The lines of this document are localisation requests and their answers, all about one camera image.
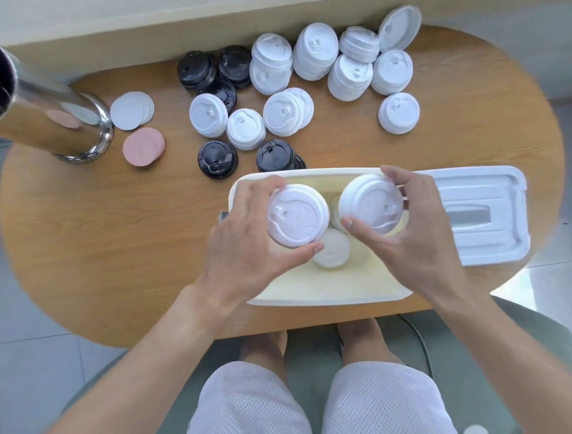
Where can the white plastic cup lid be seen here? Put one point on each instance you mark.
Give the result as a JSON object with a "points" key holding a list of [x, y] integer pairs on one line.
{"points": [[297, 214], [371, 203], [333, 252], [335, 214]]}

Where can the person's left thumb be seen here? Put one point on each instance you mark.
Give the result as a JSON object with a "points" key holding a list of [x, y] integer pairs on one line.
{"points": [[299, 257]]}

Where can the white storage box cover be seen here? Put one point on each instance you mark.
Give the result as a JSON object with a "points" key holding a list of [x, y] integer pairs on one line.
{"points": [[482, 214]]}

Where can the cream plastic storage box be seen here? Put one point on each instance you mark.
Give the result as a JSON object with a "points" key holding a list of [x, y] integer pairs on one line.
{"points": [[313, 284]]}

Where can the pile of white cup lids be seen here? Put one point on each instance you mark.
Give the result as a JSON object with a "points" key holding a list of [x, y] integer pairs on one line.
{"points": [[313, 49]]}

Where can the person's right leg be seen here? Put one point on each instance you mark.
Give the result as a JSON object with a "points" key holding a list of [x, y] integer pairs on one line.
{"points": [[364, 342]]}

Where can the stainless steel cylinder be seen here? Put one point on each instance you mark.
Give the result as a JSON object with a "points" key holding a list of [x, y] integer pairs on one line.
{"points": [[49, 120]]}

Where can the person's leg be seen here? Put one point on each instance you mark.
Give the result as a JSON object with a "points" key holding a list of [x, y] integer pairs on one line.
{"points": [[263, 351], [364, 342]]}

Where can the person's left forearm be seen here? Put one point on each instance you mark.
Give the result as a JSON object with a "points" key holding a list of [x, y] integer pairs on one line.
{"points": [[147, 357]]}

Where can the white mesh shorts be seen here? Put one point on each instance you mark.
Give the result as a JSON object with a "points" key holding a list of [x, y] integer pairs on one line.
{"points": [[380, 402]]}

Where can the person's right hand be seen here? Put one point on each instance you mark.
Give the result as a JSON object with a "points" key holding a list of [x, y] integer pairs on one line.
{"points": [[424, 250]]}

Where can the stack of white round discs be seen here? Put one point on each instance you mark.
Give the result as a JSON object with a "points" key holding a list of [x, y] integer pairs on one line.
{"points": [[129, 111]]}

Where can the person's left hand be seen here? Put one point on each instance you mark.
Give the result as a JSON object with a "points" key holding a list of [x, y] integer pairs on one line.
{"points": [[237, 250]]}

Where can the stack of pink round discs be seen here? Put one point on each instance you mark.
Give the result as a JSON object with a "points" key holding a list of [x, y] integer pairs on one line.
{"points": [[142, 147]]}

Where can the person's right thumb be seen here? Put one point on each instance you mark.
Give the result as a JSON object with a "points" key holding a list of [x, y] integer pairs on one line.
{"points": [[364, 231]]}

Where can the person's right forearm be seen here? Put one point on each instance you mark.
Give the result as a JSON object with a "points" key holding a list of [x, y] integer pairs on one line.
{"points": [[514, 353]]}

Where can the person's left leg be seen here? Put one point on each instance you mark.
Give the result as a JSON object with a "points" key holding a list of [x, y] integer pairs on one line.
{"points": [[263, 351]]}

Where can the black plastic cup lid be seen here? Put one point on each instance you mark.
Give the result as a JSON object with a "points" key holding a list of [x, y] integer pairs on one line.
{"points": [[221, 91], [217, 159], [234, 65], [195, 69], [276, 156]]}

